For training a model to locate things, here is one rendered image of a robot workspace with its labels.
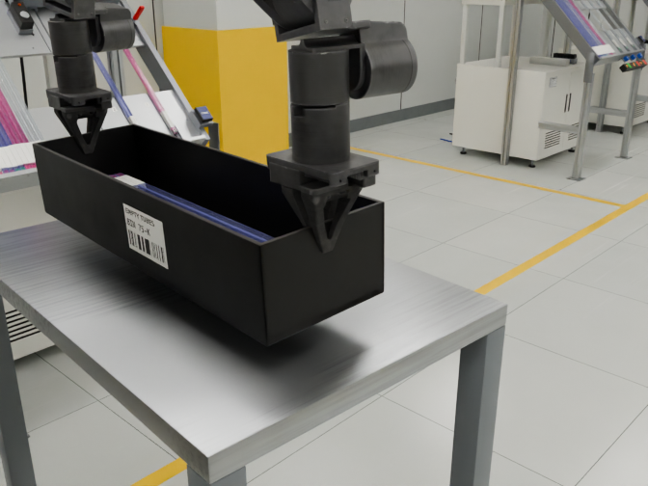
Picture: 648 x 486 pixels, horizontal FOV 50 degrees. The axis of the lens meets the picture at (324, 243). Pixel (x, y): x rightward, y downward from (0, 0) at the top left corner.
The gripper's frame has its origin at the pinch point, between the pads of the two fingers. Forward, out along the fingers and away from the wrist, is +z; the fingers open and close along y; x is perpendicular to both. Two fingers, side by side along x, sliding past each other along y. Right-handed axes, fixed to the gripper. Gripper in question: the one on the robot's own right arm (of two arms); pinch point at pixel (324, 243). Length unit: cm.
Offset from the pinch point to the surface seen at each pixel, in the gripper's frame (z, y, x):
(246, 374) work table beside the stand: 12.6, 2.0, 9.5
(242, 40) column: 13, 283, -194
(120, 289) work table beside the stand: 12.4, 30.2, 9.4
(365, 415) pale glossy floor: 95, 69, -75
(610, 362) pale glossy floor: 97, 36, -156
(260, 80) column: 37, 284, -206
